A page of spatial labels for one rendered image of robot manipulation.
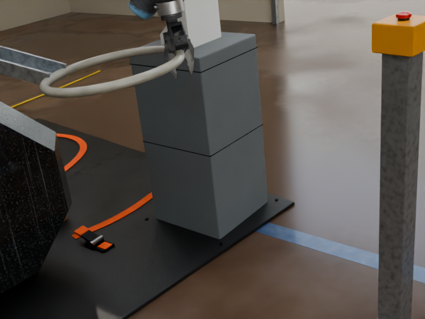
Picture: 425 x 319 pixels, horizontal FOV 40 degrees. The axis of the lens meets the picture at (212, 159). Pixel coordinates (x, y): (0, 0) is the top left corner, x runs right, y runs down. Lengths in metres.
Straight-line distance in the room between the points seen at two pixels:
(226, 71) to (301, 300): 0.97
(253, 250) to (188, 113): 0.66
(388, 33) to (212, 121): 1.05
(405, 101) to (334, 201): 1.36
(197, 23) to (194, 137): 0.47
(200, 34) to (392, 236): 1.19
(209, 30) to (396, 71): 1.13
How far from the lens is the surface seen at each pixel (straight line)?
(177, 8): 2.00
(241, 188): 2.72
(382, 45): 1.63
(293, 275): 2.45
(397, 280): 1.94
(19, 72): 2.14
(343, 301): 2.32
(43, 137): 2.47
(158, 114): 2.60
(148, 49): 2.18
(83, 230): 2.83
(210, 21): 2.59
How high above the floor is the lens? 1.43
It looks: 24 degrees down
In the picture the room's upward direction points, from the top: 6 degrees counter-clockwise
